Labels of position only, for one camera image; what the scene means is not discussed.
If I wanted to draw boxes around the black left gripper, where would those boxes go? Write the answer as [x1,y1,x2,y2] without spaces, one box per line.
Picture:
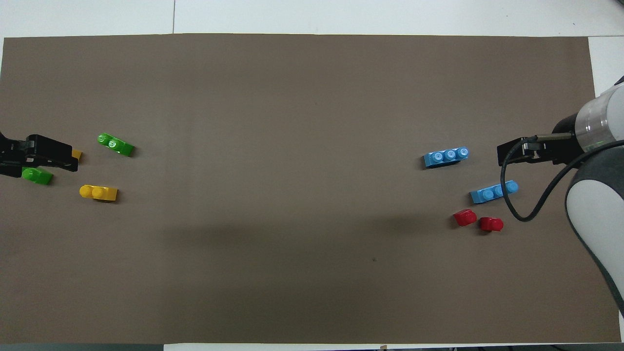
[0,132,78,177]

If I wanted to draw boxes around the brown table mat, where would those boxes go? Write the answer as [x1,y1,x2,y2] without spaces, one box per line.
[0,33,622,344]

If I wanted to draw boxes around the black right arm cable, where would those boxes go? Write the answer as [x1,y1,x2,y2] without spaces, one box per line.
[501,133,624,222]

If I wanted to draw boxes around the green two-stud block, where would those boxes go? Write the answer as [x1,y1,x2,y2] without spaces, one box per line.
[22,167,53,185]
[97,133,135,157]

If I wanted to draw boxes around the blue three-stud block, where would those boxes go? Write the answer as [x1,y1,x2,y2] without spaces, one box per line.
[423,146,470,169]
[470,180,519,204]

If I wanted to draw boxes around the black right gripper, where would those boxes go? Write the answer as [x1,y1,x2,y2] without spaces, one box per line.
[497,132,581,166]

